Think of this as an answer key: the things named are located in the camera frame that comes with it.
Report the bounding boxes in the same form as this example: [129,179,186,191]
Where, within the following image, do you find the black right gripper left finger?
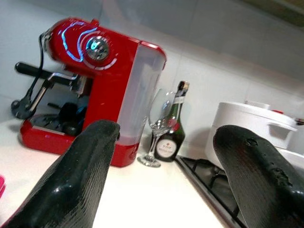
[0,120,121,228]

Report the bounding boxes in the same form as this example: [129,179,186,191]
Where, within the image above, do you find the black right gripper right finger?
[213,125,304,228]

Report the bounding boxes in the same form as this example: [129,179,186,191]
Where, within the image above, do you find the pink lidded food container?
[0,175,7,199]

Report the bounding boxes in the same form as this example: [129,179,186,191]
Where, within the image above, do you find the steel gas hob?
[175,155,247,228]

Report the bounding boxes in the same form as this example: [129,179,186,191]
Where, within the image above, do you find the dark green bottle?
[153,80,190,163]

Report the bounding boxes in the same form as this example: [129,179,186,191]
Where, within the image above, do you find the red coffee machine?
[10,17,167,168]

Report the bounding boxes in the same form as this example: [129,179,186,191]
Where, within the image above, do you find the clear wine glass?
[137,89,178,168]

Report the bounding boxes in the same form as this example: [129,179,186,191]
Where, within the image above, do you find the white pot with handle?
[204,101,304,171]

